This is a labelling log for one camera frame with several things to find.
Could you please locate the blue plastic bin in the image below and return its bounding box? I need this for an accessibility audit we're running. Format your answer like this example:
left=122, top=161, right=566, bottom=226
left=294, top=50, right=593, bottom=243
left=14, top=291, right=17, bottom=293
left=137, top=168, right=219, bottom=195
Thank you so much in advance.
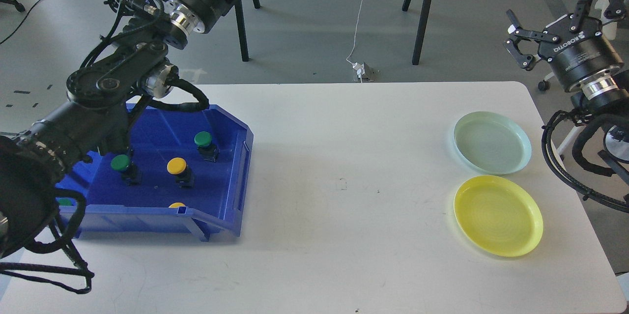
left=57, top=104, right=254, bottom=241

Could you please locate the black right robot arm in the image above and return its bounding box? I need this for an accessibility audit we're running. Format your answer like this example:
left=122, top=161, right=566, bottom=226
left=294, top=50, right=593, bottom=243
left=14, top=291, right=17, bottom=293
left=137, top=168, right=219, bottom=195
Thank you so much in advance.
left=503, top=0, right=628, bottom=213

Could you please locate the white plug adapter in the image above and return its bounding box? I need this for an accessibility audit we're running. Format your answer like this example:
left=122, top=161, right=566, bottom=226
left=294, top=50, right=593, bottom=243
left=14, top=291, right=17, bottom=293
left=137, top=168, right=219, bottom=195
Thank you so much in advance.
left=352, top=62, right=376, bottom=83

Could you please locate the green button bin corner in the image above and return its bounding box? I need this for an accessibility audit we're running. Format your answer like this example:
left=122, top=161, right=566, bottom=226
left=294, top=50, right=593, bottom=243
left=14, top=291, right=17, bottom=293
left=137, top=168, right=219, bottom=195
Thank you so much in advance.
left=57, top=198, right=75, bottom=206

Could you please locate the light green plate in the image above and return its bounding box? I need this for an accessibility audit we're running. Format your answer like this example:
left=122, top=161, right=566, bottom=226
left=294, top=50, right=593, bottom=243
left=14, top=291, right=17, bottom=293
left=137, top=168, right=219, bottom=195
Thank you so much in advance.
left=452, top=111, right=532, bottom=175

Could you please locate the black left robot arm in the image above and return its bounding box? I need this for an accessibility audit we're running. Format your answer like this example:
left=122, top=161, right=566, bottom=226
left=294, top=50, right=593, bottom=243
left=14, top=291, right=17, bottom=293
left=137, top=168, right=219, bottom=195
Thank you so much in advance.
left=0, top=0, right=242, bottom=294

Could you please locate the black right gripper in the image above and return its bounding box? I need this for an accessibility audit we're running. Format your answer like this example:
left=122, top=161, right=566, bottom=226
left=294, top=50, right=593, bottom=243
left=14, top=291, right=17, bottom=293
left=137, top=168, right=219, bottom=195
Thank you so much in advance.
left=504, top=0, right=629, bottom=93

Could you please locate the black tripod leg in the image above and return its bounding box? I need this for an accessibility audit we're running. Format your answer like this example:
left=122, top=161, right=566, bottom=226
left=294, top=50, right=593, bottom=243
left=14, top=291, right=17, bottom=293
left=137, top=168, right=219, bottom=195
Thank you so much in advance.
left=401, top=0, right=440, bottom=66
left=234, top=0, right=261, bottom=62

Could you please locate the white power cable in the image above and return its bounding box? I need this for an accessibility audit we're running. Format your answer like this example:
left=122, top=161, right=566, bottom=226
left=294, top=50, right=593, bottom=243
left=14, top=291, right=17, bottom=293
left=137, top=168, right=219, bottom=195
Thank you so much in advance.
left=346, top=0, right=371, bottom=65

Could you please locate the black tripod leg left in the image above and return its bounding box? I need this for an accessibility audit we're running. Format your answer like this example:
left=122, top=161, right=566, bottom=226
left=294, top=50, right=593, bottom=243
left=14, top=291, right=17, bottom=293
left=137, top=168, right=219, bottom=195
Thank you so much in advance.
left=234, top=0, right=261, bottom=62

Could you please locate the yellow plate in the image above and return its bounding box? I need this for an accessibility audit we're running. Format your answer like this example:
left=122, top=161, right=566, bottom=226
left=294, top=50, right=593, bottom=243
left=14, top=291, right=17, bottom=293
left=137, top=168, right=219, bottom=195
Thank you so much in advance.
left=453, top=175, right=544, bottom=257

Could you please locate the green push button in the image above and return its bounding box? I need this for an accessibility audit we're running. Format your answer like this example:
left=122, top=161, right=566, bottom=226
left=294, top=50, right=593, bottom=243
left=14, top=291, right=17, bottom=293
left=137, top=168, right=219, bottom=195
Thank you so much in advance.
left=110, top=154, right=142, bottom=185
left=194, top=131, right=219, bottom=163

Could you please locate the yellow push button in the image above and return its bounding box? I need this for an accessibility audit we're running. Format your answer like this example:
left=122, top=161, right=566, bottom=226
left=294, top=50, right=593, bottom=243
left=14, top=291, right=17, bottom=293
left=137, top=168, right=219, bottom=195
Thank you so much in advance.
left=167, top=157, right=195, bottom=188

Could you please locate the white office chair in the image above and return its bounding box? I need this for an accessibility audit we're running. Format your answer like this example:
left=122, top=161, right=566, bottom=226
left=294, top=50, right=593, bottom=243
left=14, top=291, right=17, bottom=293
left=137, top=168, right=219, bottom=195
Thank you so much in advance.
left=546, top=0, right=628, bottom=155

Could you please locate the black tripod leg right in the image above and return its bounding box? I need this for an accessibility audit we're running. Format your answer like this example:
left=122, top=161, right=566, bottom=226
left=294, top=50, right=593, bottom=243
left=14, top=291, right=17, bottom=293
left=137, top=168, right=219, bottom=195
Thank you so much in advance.
left=401, top=0, right=440, bottom=66

